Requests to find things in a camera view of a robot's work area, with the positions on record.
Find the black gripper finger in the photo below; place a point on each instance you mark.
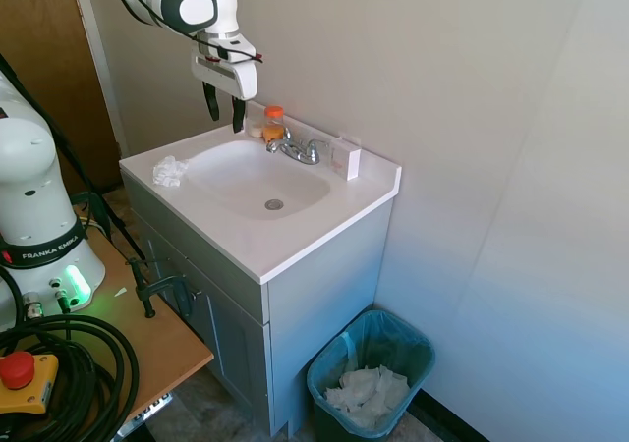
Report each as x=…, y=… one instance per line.
x=212, y=103
x=238, y=115

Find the small white paper scrap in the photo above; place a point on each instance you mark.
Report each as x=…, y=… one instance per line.
x=120, y=292

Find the black C-clamp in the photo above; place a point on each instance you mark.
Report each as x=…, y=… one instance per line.
x=164, y=287

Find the dark green trash bin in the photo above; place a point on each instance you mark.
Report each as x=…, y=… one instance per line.
x=322, y=420

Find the grey vanity cabinet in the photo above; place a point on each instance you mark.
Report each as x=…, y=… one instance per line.
x=319, y=324

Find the white cardboard box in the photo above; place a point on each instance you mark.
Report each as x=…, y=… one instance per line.
x=346, y=159

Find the wooden table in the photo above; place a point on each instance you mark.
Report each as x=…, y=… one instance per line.
x=162, y=344

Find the chrome sink drain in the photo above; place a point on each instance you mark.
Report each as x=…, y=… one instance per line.
x=274, y=204

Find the small white cream jar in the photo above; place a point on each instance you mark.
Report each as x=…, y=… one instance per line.
x=256, y=129

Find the white door frame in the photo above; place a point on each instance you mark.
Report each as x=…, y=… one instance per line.
x=100, y=59

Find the black baseboard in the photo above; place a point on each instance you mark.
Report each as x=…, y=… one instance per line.
x=452, y=415

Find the orange cream jar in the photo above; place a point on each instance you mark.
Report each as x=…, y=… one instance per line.
x=272, y=134

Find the white tissues pile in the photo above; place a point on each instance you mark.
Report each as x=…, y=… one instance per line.
x=366, y=395

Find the white sink vanity top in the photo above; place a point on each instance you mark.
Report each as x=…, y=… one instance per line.
x=304, y=236

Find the yellow emergency stop button box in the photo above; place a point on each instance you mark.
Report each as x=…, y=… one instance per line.
x=27, y=378

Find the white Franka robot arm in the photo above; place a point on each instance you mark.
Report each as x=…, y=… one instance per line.
x=29, y=167

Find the brown wooden door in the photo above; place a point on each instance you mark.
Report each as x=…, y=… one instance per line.
x=44, y=34

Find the clear jar with orange lid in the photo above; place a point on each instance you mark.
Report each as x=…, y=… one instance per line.
x=274, y=116

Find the metal cabinet knob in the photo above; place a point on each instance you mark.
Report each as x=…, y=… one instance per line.
x=196, y=294

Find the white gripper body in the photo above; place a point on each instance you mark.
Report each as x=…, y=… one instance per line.
x=231, y=81

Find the teal plastic bin liner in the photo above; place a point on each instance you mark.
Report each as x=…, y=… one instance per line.
x=385, y=336

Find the white tissue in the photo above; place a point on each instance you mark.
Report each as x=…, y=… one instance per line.
x=168, y=172

